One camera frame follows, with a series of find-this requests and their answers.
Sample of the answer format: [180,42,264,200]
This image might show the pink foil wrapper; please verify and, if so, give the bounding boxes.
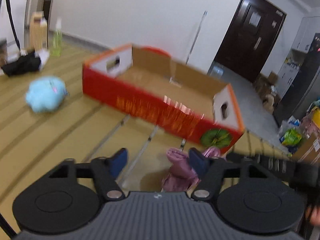
[162,147,224,192]

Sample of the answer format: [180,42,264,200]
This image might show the person right hand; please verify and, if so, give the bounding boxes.
[305,205,320,226]

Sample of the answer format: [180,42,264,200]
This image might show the tan folding slat table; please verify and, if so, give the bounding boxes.
[1,48,287,214]

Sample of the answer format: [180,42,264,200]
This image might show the red cardboard box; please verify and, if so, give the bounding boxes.
[82,44,245,152]

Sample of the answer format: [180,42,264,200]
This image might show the light blue plush toy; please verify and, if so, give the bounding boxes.
[25,76,68,113]

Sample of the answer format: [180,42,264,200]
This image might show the red plastic bucket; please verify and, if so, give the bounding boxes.
[142,46,171,57]

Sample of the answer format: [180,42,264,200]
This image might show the grey refrigerator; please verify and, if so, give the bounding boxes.
[273,33,320,126]

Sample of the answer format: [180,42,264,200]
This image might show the black cloth bundle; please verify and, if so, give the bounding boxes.
[1,49,50,77]

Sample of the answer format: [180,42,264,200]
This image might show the green spray bottle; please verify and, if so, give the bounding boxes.
[52,17,62,56]

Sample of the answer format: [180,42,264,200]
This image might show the dark brown door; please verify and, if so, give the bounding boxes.
[214,0,286,83]

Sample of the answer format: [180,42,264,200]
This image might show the wooden box container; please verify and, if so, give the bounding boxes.
[29,11,48,51]

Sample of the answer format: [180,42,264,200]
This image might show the black camera tripod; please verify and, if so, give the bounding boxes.
[1,0,21,50]

